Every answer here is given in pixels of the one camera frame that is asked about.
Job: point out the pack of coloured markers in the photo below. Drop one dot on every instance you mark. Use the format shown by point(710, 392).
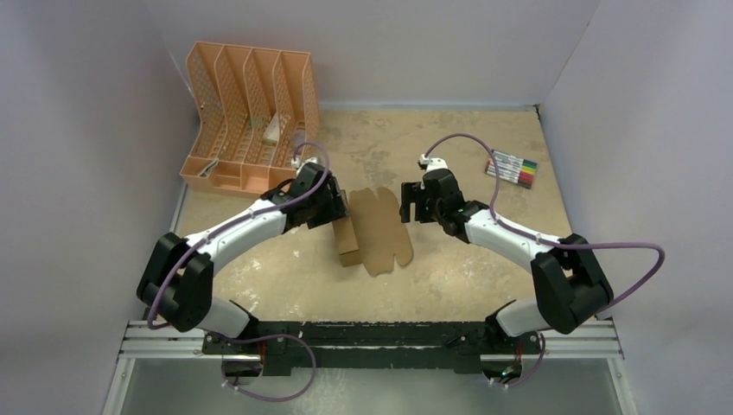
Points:
point(513, 169)

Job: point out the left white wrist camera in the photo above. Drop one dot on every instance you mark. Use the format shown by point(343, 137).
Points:
point(298, 162)

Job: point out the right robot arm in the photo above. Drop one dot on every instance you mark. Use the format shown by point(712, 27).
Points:
point(568, 282)

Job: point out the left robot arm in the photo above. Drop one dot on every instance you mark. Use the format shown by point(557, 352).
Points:
point(177, 282)

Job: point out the aluminium rail frame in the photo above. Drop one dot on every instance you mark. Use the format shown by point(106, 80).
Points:
point(595, 340)

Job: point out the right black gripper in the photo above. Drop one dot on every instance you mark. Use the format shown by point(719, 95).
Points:
point(420, 201)

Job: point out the orange plastic file organizer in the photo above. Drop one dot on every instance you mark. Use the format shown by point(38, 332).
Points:
point(237, 89)

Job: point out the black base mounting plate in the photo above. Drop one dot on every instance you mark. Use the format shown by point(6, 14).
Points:
point(456, 345)

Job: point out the small grey object in organizer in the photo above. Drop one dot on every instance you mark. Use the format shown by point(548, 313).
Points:
point(297, 139)

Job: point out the brown cardboard box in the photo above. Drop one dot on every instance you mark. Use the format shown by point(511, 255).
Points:
point(372, 234)

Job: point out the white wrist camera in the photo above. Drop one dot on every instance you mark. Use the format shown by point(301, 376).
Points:
point(429, 164)
point(298, 162)

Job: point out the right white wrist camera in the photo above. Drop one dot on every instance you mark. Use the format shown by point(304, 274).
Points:
point(429, 164)

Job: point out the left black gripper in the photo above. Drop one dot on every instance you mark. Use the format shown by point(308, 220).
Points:
point(334, 208)

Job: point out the white card in organizer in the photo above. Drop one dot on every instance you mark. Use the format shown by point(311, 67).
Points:
point(272, 134)

